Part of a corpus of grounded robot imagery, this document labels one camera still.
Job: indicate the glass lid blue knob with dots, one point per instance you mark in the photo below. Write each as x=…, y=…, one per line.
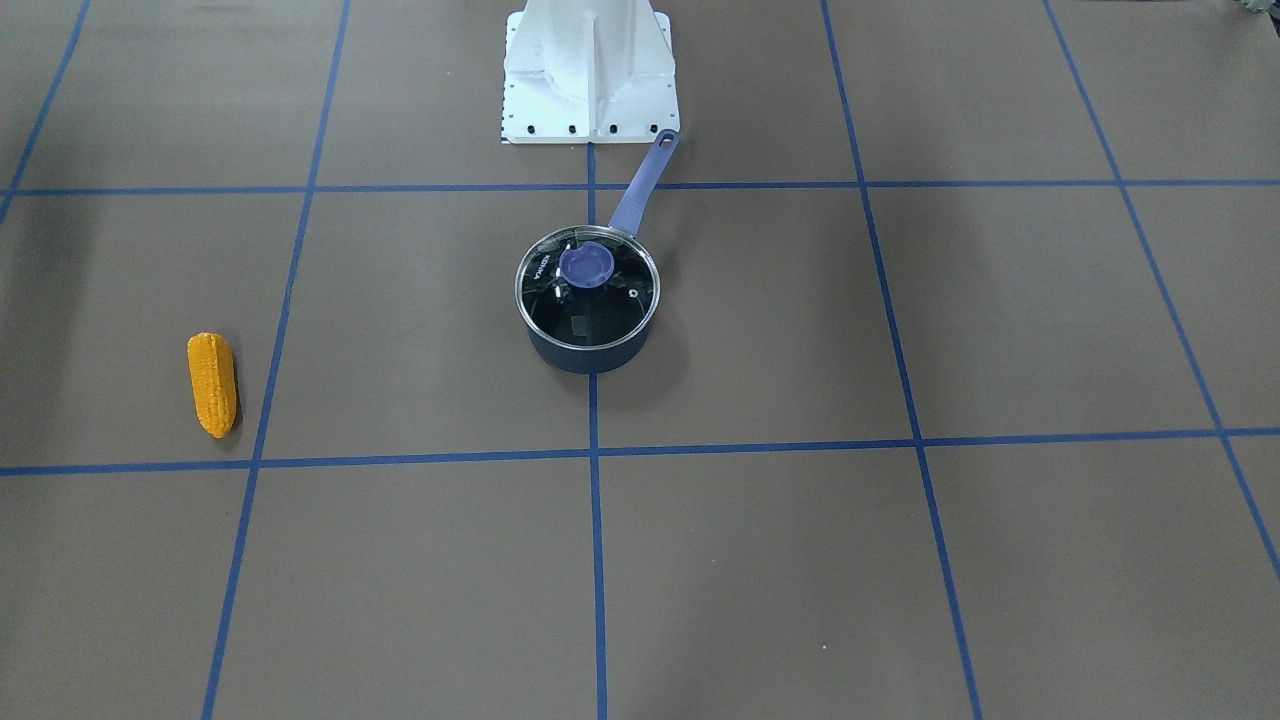
x=587, y=288

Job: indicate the dark blue saucepan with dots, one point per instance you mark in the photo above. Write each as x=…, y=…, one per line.
x=627, y=217

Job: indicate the yellow corn cob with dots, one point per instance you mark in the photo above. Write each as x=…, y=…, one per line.
x=212, y=374

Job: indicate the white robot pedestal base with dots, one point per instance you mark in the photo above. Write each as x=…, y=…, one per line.
x=588, y=72

